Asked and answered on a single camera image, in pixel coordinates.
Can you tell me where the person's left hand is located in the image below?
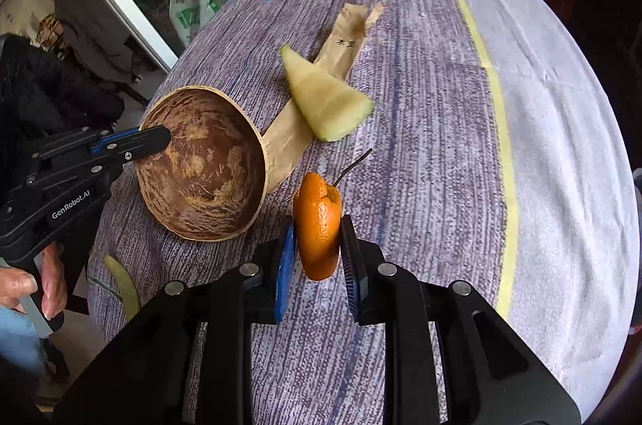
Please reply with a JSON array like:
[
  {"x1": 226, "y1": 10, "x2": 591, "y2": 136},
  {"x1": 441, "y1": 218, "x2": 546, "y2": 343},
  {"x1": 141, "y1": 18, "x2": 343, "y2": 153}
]
[{"x1": 0, "y1": 242, "x2": 68, "y2": 320}]

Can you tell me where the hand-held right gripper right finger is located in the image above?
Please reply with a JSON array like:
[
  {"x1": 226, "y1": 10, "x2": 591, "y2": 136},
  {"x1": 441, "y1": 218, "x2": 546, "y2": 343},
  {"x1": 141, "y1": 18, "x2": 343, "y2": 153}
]
[{"x1": 340, "y1": 214, "x2": 583, "y2": 425}]

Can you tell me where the brown coconut shell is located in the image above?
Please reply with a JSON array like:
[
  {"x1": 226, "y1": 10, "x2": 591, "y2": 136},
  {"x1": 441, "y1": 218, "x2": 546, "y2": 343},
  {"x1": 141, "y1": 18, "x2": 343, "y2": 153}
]
[{"x1": 134, "y1": 85, "x2": 268, "y2": 242}]

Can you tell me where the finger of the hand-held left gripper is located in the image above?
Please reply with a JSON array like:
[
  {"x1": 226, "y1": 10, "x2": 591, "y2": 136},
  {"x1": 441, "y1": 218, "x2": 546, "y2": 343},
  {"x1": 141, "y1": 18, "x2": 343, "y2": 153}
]
[{"x1": 87, "y1": 125, "x2": 172, "y2": 165}]

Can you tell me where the thin dark stem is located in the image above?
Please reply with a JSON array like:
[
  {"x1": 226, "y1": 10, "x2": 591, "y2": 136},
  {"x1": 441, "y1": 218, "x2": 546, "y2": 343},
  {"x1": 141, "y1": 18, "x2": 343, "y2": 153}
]
[{"x1": 332, "y1": 148, "x2": 373, "y2": 186}]

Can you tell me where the green peel strip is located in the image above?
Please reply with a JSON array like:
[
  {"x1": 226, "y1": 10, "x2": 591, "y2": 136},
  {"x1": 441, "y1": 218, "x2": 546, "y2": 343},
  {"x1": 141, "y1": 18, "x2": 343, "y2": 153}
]
[{"x1": 103, "y1": 254, "x2": 142, "y2": 323}]

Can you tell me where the brown paper sleeve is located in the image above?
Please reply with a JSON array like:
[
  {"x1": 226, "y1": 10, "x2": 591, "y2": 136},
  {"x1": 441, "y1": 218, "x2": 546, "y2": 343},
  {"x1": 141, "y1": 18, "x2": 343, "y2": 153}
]
[{"x1": 263, "y1": 2, "x2": 384, "y2": 195}]

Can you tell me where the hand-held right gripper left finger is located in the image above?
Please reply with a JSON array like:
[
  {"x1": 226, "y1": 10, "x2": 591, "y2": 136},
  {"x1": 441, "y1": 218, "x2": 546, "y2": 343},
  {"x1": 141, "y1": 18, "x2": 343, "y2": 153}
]
[{"x1": 53, "y1": 217, "x2": 297, "y2": 425}]

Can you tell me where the orange peel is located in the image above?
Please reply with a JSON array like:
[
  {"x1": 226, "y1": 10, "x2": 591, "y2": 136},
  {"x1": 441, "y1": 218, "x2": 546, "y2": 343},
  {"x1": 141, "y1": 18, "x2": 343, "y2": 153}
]
[{"x1": 292, "y1": 171, "x2": 343, "y2": 282}]

